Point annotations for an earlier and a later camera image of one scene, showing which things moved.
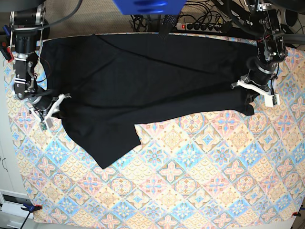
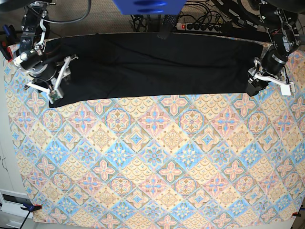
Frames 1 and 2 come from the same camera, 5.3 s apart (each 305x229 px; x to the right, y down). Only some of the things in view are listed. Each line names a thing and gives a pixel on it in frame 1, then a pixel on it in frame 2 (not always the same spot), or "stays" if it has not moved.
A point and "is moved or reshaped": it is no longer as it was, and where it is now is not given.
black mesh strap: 169,21 stays
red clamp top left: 10,56 stays
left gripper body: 42,102 -> 45,70
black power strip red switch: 202,27 stays
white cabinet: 12,196 stays
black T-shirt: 110,82 is moved or reshaped
